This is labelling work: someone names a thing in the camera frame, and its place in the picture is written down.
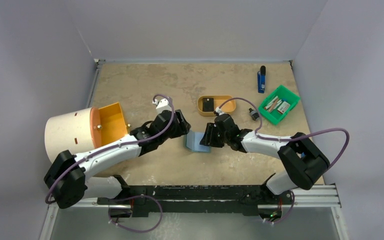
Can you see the yellow drawer box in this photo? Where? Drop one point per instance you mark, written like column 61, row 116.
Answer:
column 113, row 123

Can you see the white cylinder container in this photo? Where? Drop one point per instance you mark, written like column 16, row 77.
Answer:
column 76, row 132

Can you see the black credit card stack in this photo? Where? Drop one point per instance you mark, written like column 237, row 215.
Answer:
column 208, row 104

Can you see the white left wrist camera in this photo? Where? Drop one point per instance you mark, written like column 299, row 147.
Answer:
column 162, row 105

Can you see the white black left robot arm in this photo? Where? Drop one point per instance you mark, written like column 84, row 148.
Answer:
column 67, row 177

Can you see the white red staple box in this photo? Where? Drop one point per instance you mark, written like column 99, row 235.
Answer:
column 283, row 107

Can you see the grey-green card holder wallet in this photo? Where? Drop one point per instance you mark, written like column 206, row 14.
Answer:
column 192, row 142

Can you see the black aluminium base frame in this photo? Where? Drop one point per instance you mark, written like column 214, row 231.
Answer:
column 141, row 200

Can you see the green plastic bin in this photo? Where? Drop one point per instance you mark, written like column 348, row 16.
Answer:
column 282, row 92

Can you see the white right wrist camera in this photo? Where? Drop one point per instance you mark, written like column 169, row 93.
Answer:
column 218, row 111

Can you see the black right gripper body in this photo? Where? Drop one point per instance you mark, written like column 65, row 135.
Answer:
column 212, row 134

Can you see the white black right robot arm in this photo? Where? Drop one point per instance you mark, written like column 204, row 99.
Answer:
column 303, row 161

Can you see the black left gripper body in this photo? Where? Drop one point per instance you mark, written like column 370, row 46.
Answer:
column 178, row 130

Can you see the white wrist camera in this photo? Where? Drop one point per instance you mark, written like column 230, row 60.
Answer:
column 162, row 105
column 218, row 111

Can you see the orange pencil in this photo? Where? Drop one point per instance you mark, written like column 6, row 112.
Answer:
column 272, row 106

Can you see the small black binder clip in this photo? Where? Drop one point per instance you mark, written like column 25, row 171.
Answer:
column 254, row 114

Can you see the tan oval tray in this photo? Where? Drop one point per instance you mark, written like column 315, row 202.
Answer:
column 228, row 107

